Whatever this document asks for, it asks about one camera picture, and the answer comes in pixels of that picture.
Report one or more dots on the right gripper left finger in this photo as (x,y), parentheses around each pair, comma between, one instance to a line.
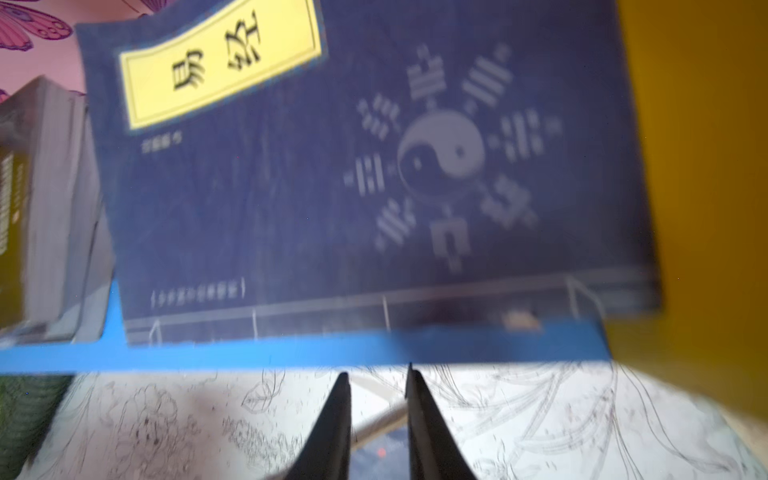
(326,453)

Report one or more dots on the yellow pink blue bookshelf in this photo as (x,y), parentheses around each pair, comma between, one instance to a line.
(699,71)

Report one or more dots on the green artificial grass mat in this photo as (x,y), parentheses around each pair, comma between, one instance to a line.
(28,406)

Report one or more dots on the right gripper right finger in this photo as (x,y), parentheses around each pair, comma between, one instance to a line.
(433,452)

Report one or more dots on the black antler cover book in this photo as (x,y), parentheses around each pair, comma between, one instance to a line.
(57,262)

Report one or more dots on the blue book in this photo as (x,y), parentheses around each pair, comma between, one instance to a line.
(280,168)
(385,457)

